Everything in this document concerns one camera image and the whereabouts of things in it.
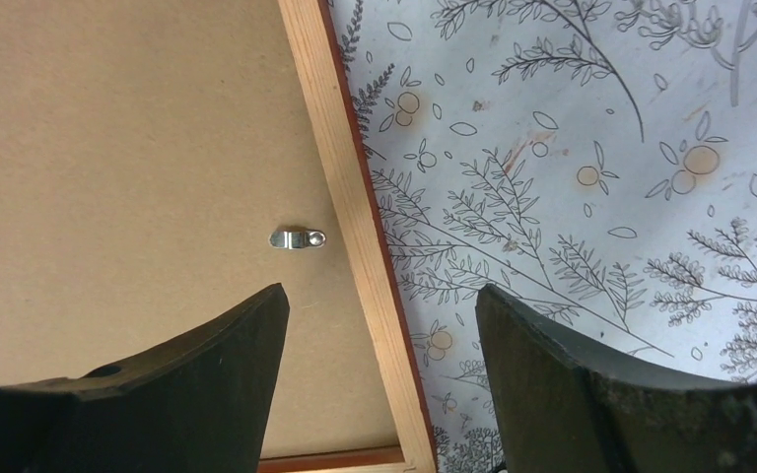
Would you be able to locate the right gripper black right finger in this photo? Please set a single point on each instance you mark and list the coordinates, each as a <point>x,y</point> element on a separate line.
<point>567,403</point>

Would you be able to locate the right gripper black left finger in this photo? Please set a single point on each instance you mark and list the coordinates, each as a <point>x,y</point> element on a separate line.
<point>198,402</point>

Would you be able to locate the orange wooden photo frame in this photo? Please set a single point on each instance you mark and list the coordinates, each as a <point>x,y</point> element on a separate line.
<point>148,149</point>

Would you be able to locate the floral table cloth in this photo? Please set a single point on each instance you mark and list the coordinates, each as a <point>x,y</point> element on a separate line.
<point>595,159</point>

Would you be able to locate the silver frame retaining clip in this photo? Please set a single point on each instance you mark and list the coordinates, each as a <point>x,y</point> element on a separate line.
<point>293,239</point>

